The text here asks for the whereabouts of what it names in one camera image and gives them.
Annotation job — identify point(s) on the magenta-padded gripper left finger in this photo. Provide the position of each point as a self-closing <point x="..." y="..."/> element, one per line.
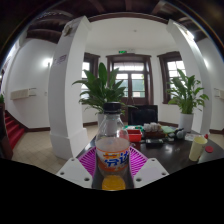
<point x="74" y="170"/>

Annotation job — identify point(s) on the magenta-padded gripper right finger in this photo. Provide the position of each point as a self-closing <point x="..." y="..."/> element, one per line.
<point x="150" y="170"/>

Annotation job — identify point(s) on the clear orange-label drink bottle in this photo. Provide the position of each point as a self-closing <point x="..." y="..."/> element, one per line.
<point x="112" y="146"/>

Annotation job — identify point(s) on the flat black device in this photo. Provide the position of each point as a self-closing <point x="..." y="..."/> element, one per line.
<point x="154" y="142"/>

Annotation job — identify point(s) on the red plastic box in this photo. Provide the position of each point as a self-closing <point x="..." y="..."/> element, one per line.
<point x="135" y="135"/>

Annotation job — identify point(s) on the basket of small packets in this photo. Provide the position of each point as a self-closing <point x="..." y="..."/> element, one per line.
<point x="153" y="129"/>

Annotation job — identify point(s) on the round black object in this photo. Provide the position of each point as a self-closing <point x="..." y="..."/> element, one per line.
<point x="180" y="133"/>

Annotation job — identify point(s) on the black office chair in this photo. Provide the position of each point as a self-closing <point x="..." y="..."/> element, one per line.
<point x="143" y="115"/>

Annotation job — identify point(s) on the flat round red coaster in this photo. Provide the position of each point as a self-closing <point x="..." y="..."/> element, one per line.
<point x="209" y="149"/>

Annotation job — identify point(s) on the red carpeted staircase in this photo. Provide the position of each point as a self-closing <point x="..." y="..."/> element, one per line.
<point x="14" y="128"/>

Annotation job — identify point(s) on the broad-leaf plant in white pot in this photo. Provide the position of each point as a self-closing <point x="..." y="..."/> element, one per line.
<point x="100" y="90"/>
<point x="186" y="96"/>

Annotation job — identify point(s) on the dark wooden glazed door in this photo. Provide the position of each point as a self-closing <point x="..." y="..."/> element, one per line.
<point x="130" y="81"/>

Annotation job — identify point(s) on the dark-framed window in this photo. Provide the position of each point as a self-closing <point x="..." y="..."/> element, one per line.
<point x="87" y="70"/>
<point x="171" y="73"/>

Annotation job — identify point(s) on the green exit sign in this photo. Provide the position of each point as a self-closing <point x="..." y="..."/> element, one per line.
<point x="122" y="51"/>

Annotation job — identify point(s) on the white wall radiator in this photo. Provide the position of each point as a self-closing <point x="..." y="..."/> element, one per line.
<point x="20" y="93"/>

